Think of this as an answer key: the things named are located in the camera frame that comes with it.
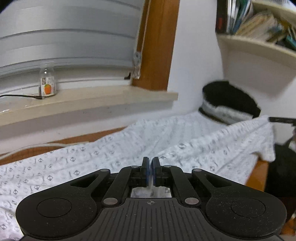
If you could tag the books on shelf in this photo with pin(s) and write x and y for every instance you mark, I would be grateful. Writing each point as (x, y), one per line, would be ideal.
(272, 26)

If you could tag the white patterned garment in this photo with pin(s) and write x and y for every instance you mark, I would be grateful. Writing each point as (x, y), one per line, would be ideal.
(224, 114)
(186, 141)

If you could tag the beige window sill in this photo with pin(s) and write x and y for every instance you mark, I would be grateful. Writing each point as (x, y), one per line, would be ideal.
(70, 100)

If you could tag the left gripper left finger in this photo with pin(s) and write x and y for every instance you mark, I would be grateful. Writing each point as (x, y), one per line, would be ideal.
(123, 182)

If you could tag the grey window blind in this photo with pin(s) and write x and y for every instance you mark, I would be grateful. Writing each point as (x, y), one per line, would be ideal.
(68, 33)

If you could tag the glass jar orange label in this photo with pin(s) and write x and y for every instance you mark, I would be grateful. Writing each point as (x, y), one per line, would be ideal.
(47, 86)

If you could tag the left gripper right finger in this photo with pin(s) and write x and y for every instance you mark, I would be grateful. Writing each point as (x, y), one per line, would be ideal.
(177, 181)

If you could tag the beige wall shelf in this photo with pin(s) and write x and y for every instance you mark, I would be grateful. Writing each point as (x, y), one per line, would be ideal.
(264, 66)

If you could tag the black folded sweater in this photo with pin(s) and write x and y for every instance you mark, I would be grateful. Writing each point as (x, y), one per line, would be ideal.
(222, 93)

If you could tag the brown wooden window frame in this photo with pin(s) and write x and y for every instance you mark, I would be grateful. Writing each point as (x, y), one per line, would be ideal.
(156, 43)

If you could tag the folded white patterned garment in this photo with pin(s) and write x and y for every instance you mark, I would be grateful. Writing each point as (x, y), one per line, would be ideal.
(224, 114)

